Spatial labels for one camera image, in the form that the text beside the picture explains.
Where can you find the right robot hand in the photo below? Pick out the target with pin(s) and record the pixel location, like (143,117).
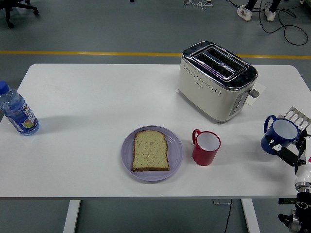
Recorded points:
(303,172)

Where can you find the blue enamel cup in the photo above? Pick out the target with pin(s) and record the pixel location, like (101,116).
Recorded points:
(281,131)

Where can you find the red enamel cup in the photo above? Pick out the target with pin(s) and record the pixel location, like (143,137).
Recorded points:
(204,157)

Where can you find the slice of toast bread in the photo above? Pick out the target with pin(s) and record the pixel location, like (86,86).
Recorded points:
(150,153)

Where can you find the dark green under-table device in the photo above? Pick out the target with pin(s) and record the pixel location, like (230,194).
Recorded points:
(284,201)

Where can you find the silver metal toast rack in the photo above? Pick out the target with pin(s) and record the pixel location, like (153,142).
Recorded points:
(295,113)

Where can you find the white table leg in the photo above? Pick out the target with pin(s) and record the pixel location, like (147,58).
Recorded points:
(250,218)
(71,218)

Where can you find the white paper card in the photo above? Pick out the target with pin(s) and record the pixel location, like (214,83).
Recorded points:
(260,87)

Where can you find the cream and chrome toaster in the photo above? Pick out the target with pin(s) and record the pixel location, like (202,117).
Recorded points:
(206,97)

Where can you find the lilac round plate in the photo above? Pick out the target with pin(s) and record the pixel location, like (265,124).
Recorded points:
(175,150)

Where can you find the person's white shoe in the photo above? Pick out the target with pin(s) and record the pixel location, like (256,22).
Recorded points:
(270,15)
(244,13)

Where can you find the person's leg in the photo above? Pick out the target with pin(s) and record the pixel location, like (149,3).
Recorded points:
(251,4)
(275,4)

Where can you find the water bottle with blue cap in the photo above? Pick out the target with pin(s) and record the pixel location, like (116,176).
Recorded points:
(17,111)

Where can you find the black office chair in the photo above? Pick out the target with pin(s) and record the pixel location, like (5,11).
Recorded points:
(9,12)

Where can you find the grey under-table bracket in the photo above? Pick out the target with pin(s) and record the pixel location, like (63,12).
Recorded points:
(219,201)

